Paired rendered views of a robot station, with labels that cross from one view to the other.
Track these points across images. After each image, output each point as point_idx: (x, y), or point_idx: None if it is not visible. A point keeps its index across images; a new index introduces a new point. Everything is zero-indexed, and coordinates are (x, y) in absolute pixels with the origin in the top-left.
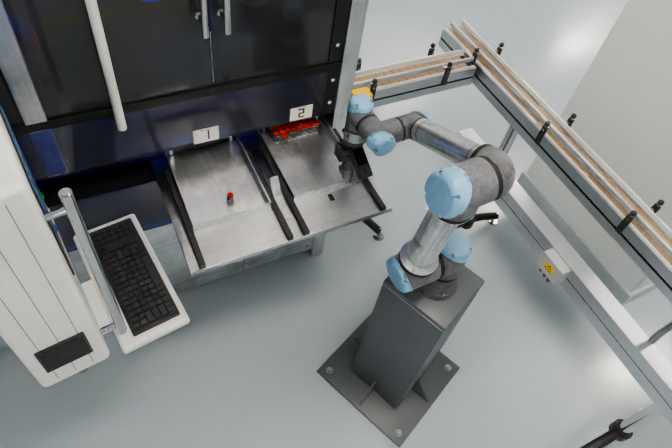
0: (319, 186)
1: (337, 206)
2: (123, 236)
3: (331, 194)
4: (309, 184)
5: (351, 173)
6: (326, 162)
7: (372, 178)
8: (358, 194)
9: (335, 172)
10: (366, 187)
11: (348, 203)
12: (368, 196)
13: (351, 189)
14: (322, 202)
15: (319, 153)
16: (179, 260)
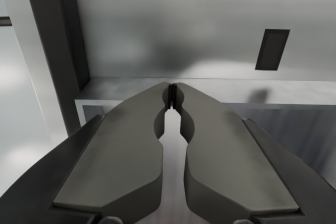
0: (276, 117)
1: None
2: None
3: (258, 64)
4: (301, 136)
5: (157, 137)
6: (184, 187)
7: (33, 77)
8: (136, 13)
9: (177, 149)
10: (78, 35)
11: None
12: None
13: (156, 56)
14: (330, 37)
15: (186, 213)
16: None
